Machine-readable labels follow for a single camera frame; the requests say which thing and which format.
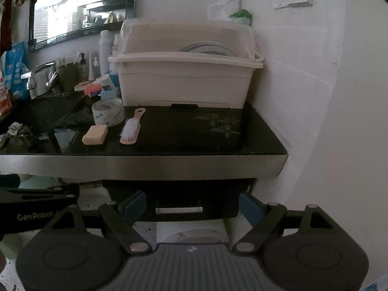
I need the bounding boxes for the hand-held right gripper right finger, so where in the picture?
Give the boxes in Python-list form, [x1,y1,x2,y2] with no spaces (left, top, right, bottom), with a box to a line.
[232,191,333,253]

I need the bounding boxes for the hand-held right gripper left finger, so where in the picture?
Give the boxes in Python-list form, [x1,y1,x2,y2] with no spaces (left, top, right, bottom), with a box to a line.
[51,190,151,255]

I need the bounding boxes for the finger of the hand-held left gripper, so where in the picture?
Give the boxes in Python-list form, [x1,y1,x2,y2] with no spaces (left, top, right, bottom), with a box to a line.
[0,184,81,201]

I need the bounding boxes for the black drawer cabinet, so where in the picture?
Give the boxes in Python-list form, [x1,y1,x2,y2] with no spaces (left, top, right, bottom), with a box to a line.
[105,181,254,222]

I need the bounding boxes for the light green basin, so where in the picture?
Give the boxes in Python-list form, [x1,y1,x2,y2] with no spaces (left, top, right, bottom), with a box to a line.
[17,176,62,189]

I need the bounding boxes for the white round stool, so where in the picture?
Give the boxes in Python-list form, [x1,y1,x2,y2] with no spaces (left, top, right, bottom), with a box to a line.
[157,228,228,245]

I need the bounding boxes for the crumpled dark rag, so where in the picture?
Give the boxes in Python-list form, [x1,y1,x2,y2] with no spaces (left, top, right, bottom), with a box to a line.
[0,122,31,149]

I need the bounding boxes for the pink scrub brush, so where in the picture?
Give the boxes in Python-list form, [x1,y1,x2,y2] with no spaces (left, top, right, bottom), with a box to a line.
[119,108,146,145]

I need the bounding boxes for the beige soap bar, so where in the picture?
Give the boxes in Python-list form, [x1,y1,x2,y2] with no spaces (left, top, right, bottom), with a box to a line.
[81,124,109,145]

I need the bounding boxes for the black flower print tray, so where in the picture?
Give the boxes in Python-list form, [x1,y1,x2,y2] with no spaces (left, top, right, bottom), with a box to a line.
[133,105,243,153]

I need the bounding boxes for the clear tape roll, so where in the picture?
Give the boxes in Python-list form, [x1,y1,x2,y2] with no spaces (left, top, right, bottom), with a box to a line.
[91,97,126,127]

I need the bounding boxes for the red printed packet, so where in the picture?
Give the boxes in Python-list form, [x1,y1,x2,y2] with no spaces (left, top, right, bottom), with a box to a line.
[0,51,13,119]

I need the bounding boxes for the pink sponge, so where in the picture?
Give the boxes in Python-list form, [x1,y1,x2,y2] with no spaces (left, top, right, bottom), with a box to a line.
[83,84,102,96]

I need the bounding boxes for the small blue box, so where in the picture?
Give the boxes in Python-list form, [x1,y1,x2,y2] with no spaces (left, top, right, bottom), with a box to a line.
[100,88,121,101]

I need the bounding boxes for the dark green cup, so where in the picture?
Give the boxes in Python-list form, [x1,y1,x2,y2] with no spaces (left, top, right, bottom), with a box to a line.
[58,64,81,92]

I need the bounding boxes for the chrome faucet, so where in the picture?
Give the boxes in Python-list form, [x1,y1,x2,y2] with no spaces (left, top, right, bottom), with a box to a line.
[20,61,60,99]

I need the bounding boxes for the white and blue tube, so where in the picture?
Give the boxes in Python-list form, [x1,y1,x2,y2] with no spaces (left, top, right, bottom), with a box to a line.
[100,74,117,90]

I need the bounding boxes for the blue printed packet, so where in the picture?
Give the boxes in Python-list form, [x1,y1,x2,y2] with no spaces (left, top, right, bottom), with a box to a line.
[4,41,30,98]

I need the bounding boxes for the cream plastic dish rack box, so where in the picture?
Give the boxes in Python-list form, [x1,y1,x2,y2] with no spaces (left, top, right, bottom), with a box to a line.
[108,18,264,110]

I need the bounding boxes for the tall white bottle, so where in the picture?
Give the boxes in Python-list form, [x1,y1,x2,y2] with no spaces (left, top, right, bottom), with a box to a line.
[99,30,111,76]

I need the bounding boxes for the stack of grey plates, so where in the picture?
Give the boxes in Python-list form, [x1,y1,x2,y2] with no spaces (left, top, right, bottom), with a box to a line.
[178,42,237,58]

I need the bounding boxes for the red hanging towel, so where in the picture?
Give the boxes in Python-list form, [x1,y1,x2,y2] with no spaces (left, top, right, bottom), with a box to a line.
[0,0,14,56]

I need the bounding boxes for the green plastic bag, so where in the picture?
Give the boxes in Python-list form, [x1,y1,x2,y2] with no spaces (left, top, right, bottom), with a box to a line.
[229,9,252,27]

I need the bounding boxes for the white plastic bag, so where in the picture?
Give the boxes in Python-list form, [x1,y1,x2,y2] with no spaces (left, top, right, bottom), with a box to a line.
[207,0,242,22]

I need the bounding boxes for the wall mirror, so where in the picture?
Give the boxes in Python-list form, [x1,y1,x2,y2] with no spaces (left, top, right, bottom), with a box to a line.
[28,0,137,52]

